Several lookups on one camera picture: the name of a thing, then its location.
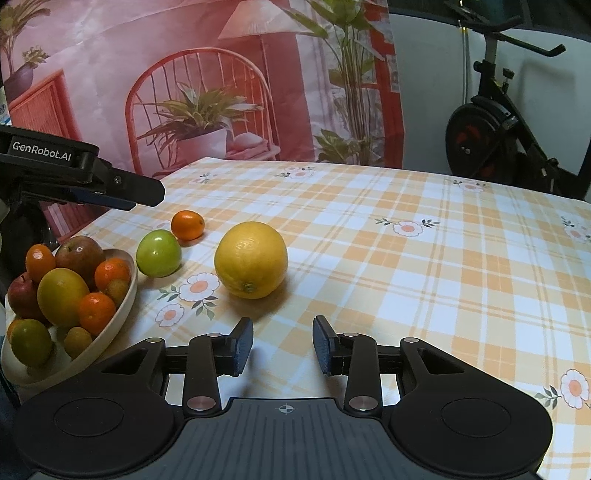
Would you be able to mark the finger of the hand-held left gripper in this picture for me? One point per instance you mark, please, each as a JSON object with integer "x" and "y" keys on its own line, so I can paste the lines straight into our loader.
{"x": 101, "y": 198}
{"x": 138, "y": 187}

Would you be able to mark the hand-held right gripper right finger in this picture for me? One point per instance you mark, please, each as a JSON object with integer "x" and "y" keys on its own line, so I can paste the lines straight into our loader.
{"x": 323, "y": 346}

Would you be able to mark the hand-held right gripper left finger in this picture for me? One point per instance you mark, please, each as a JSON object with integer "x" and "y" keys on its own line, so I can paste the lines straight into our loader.
{"x": 242, "y": 346}

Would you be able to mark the dark red apple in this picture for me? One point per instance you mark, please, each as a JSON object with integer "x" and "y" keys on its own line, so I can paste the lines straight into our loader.
{"x": 81, "y": 256}

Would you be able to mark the small orange tangerine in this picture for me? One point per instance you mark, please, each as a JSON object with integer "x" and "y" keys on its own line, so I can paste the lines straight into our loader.
{"x": 111, "y": 272}
{"x": 96, "y": 313}
{"x": 40, "y": 262}
{"x": 187, "y": 225}

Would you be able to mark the green apple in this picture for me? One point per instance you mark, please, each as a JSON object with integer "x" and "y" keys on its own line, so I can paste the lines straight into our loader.
{"x": 158, "y": 253}
{"x": 30, "y": 344}

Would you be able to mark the yellow citrus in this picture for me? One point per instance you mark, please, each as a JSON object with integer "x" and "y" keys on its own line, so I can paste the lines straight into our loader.
{"x": 62, "y": 295}
{"x": 250, "y": 260}

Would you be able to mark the small brown kiwi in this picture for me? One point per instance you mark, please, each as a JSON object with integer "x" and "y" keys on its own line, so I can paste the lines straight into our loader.
{"x": 116, "y": 291}
{"x": 77, "y": 341}

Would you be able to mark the bright red apple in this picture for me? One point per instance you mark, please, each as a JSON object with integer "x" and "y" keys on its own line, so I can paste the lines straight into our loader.
{"x": 22, "y": 297}

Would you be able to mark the orange checked floral tablecloth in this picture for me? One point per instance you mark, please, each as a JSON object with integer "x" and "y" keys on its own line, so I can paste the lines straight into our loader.
{"x": 369, "y": 254}

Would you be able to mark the pink printed backdrop cloth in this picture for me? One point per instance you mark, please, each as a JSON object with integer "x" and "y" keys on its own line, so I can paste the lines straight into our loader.
{"x": 115, "y": 46}

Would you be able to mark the black exercise bike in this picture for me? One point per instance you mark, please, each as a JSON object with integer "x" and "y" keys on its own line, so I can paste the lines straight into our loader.
{"x": 480, "y": 134}

